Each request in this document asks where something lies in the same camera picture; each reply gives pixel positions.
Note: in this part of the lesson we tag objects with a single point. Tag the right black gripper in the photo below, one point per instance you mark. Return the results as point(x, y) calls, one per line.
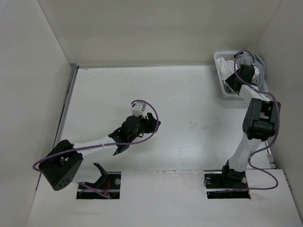
point(230, 80)

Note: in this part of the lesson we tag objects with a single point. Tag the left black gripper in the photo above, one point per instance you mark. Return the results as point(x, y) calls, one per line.
point(152, 123)

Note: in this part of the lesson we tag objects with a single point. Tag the white tank top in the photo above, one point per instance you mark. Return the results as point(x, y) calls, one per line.
point(226, 69)

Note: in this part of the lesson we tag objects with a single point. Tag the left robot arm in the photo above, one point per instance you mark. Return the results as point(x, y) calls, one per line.
point(60, 166)

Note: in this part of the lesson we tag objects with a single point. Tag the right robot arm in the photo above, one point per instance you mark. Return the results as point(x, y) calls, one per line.
point(261, 122)

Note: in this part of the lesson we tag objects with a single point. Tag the grey tank top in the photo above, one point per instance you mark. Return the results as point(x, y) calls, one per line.
point(260, 64)

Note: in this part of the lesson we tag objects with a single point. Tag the white plastic laundry basket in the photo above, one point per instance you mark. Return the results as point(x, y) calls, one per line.
point(228, 55)

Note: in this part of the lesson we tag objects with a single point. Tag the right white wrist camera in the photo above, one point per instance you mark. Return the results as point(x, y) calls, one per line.
point(256, 71)

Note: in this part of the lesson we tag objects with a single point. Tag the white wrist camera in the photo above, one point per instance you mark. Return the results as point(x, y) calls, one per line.
point(256, 71)
point(138, 109)

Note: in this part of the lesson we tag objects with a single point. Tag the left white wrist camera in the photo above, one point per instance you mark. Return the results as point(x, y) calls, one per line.
point(138, 109)

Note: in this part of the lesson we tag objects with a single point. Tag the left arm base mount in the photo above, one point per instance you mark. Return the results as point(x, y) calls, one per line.
point(106, 187)

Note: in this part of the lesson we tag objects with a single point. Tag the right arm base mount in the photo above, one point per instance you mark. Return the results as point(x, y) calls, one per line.
point(219, 187)

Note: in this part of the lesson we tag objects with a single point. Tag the left metal table rail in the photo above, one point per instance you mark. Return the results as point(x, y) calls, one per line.
point(73, 75)

